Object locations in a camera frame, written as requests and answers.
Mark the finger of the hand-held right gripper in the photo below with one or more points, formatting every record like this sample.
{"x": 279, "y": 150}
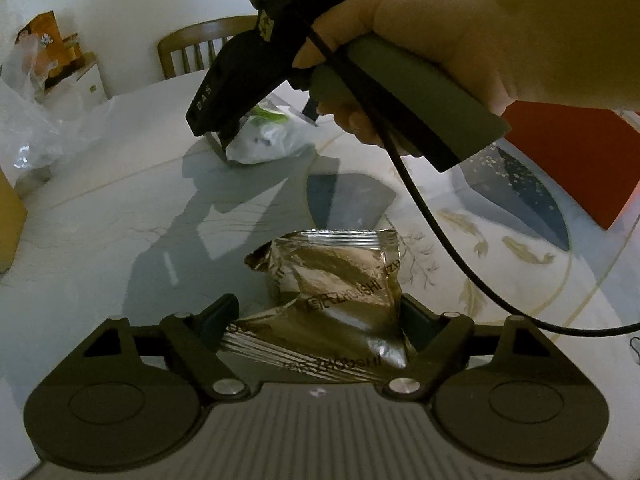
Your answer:
{"x": 217, "y": 145}

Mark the red cardboard box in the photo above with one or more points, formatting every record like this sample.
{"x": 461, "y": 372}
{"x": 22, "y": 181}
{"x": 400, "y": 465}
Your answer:
{"x": 590, "y": 160}

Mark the silver printed wrapper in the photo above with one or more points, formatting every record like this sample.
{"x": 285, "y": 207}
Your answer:
{"x": 330, "y": 280}

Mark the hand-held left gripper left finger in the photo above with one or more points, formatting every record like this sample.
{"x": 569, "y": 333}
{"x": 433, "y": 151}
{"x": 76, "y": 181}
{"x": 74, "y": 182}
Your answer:
{"x": 222, "y": 317}

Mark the clear plastic bag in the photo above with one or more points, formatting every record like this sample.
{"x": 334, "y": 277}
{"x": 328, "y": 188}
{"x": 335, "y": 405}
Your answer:
{"x": 35, "y": 120}

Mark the wooden slatted chair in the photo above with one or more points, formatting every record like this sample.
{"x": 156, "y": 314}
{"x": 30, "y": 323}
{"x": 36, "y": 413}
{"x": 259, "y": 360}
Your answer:
{"x": 200, "y": 45}

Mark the white plastic bag green print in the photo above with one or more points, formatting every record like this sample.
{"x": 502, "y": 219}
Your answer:
{"x": 270, "y": 135}

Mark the orange printed box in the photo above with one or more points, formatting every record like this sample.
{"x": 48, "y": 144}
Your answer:
{"x": 47, "y": 40}

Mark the small white cabinet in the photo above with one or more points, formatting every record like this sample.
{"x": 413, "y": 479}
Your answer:
{"x": 80, "y": 82}

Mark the brown cardboard box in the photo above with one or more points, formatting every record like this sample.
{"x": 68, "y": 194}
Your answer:
{"x": 10, "y": 220}

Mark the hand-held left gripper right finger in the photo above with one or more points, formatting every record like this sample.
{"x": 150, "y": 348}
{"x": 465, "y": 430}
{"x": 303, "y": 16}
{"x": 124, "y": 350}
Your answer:
{"x": 422, "y": 325}

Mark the person's right hand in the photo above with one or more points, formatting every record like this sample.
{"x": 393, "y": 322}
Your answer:
{"x": 500, "y": 40}

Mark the white marble desktop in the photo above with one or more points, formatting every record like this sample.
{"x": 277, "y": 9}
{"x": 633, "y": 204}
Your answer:
{"x": 125, "y": 200}

